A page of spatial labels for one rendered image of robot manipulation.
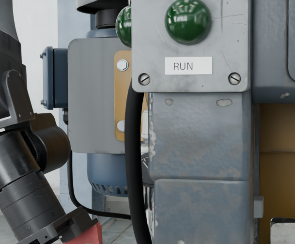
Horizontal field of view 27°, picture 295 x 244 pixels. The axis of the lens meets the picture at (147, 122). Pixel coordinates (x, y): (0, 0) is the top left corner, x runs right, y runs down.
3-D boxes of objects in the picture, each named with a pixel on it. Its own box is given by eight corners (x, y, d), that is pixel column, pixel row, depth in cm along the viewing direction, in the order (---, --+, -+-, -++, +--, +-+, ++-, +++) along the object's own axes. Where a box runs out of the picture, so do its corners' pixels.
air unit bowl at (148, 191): (139, 241, 66) (139, 186, 66) (145, 235, 69) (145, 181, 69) (166, 243, 66) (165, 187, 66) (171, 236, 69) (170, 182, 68)
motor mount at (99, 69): (65, 154, 85) (63, 37, 84) (80, 149, 92) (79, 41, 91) (271, 158, 79) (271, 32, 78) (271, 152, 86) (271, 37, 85)
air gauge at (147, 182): (132, 187, 65) (132, 152, 64) (136, 184, 66) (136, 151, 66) (166, 188, 64) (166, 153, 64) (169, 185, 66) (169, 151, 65)
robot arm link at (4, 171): (-45, 151, 63) (-6, 125, 61) (-8, 141, 70) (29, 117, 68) (-13, 209, 63) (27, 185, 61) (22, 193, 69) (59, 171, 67)
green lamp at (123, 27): (110, 47, 40) (110, 2, 40) (121, 50, 43) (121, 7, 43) (147, 46, 40) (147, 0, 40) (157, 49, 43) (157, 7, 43)
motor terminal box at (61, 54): (44, 126, 87) (42, 45, 86) (40, 123, 97) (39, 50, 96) (101, 125, 89) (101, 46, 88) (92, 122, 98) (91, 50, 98)
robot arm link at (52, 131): (-64, 91, 64) (3, 70, 61) (-3, 83, 75) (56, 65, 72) (-33, 199, 65) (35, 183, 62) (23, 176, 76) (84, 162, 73)
